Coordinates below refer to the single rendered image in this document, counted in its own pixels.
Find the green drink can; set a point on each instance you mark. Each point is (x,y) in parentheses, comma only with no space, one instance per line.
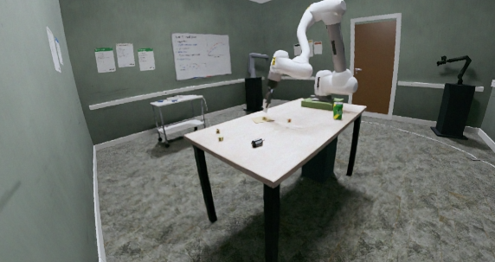
(337,111)

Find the beige flat mat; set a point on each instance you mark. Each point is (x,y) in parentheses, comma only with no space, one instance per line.
(259,119)

